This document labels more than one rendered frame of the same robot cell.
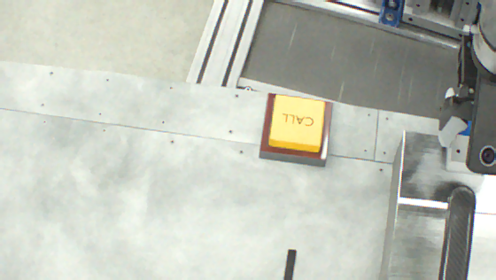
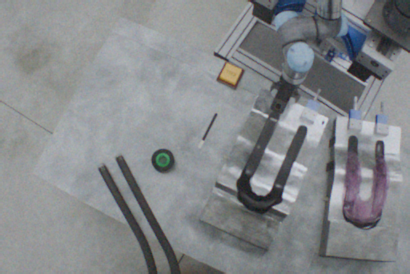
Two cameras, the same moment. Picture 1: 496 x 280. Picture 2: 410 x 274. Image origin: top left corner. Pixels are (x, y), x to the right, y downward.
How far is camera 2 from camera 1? 0.49 m
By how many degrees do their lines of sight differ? 13
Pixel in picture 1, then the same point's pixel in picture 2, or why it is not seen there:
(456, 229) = (269, 126)
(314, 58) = (267, 47)
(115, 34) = (203, 17)
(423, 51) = not seen: hidden behind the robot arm
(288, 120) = (227, 72)
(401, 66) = not seen: hidden behind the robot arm
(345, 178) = (241, 95)
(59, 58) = (180, 19)
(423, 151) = (266, 96)
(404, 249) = (248, 126)
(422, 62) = not seen: hidden behind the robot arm
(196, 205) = (191, 90)
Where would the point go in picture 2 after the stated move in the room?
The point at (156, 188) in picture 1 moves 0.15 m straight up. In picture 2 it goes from (181, 81) to (178, 66)
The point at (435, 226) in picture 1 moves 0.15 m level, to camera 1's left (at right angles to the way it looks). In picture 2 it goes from (261, 122) to (220, 106)
